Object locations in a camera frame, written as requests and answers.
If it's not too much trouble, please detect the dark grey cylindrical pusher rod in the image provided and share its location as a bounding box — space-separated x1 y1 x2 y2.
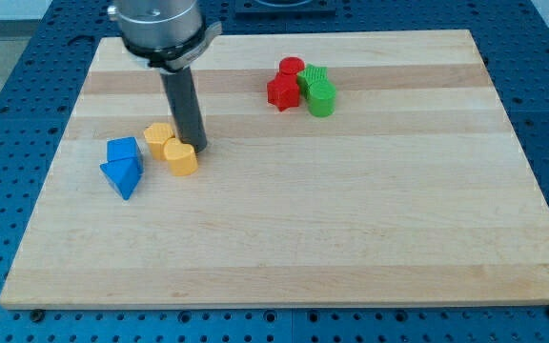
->
160 68 208 153

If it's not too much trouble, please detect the yellow hexagon block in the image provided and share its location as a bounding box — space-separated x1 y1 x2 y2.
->
143 122 174 160

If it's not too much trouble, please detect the yellow heart block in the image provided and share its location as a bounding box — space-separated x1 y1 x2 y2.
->
163 138 198 176

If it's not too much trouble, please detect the blue cube block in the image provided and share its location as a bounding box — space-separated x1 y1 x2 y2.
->
106 136 144 173

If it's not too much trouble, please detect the blue triangle block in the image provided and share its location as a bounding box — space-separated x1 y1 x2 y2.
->
99 158 143 200

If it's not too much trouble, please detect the red star block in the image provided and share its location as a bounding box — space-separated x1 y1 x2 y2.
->
267 72 300 111

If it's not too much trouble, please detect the red cylinder block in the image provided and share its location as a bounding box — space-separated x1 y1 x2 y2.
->
278 56 305 75

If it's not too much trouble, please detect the green star block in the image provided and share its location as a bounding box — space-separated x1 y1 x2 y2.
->
296 64 328 98

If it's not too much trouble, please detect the green cylinder block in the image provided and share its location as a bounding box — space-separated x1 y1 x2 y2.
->
307 80 336 117

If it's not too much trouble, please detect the light wooden board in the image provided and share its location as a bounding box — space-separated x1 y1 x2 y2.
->
0 30 549 310

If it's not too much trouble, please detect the dark square mount plate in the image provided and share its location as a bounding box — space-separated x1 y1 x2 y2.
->
233 0 337 17

